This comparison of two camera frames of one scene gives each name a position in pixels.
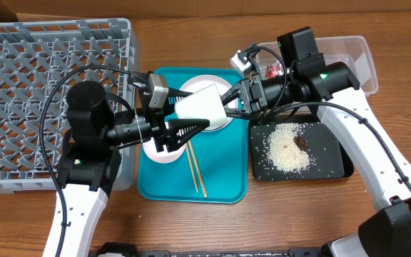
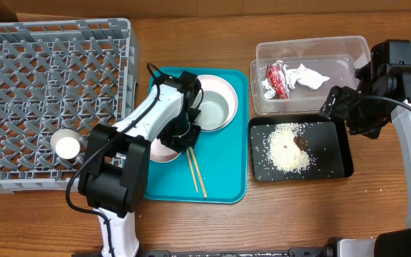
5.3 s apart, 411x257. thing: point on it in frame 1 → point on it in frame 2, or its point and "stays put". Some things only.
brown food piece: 302,143 stays put
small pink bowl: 150,150 stays put
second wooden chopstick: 193,154 stays put
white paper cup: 205,103 → 66,143
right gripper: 250,95 → 343,107
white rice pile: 282,151 stays put
